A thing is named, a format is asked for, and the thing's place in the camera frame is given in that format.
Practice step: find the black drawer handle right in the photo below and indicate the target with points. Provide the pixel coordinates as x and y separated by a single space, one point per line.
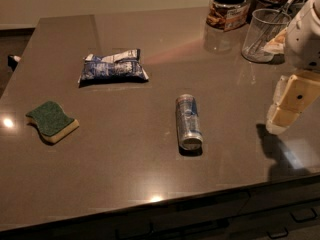
304 215

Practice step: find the black drawer handle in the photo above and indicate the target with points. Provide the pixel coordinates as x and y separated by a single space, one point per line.
304 215
277 234

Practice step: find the blue white snack bag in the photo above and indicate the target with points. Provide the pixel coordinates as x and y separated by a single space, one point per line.
118 66

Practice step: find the silver blue redbull can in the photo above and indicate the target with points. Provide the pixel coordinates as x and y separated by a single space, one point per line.
187 122

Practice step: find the glass jar with black lid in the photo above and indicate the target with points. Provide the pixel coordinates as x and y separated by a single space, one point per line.
227 15

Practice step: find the green yellow sponge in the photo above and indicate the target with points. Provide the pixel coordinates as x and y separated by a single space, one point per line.
51 121

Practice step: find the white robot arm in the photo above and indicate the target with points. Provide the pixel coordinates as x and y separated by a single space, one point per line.
302 39

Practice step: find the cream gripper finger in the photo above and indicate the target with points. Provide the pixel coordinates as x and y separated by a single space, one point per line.
302 89
277 118

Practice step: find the black drawer handle lower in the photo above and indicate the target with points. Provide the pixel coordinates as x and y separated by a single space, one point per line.
277 234

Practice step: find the metal whisk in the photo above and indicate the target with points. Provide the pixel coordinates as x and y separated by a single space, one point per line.
274 22

